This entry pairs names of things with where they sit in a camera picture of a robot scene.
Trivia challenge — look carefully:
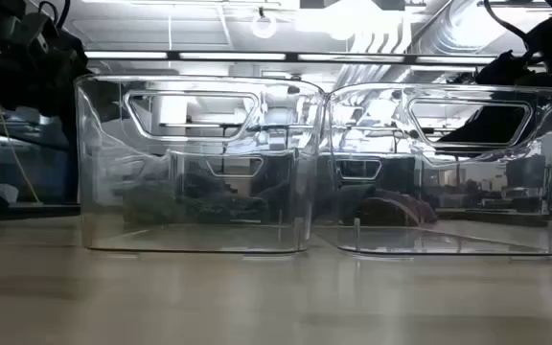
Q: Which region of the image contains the ceiling light strip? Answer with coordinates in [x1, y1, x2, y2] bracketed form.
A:
[83, 50, 497, 66]

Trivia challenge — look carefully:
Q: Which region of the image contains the maroon cap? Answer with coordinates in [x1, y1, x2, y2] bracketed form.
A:
[374, 189, 439, 226]

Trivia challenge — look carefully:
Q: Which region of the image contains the black aluminium table frame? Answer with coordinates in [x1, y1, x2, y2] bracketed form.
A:
[0, 191, 552, 231]

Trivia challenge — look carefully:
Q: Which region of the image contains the clear plastic bin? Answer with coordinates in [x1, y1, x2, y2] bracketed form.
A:
[73, 73, 326, 254]
[324, 81, 552, 257]

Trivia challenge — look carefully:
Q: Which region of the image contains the yellow cable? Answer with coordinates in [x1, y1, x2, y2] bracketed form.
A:
[0, 103, 41, 203]

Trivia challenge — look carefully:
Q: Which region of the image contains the round ceiling light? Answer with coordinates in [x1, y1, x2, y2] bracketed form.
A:
[250, 13, 278, 40]

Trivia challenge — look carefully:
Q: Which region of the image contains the black monitor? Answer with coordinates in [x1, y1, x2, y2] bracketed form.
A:
[504, 155, 548, 189]

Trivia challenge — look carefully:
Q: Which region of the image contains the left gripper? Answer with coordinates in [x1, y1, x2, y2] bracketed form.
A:
[0, 11, 124, 121]

